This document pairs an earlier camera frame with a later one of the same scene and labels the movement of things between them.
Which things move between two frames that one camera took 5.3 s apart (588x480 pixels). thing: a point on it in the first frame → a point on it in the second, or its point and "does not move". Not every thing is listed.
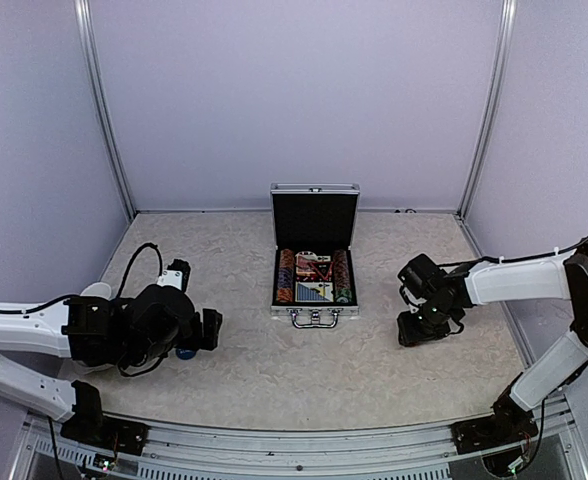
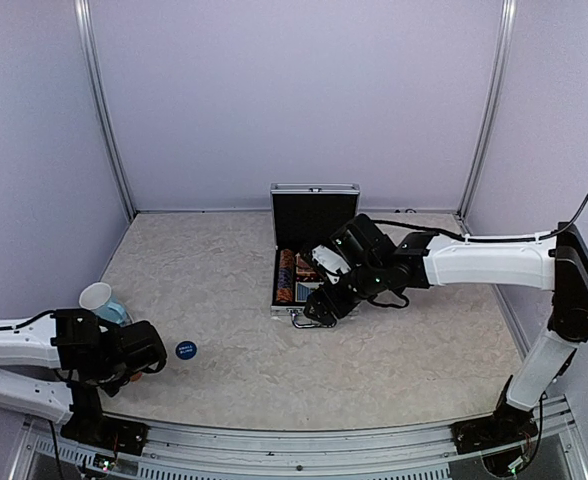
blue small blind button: [186, 353] does not move
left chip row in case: [285, 276] does not move
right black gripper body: [424, 329] → [343, 304]
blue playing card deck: [312, 291] does not move
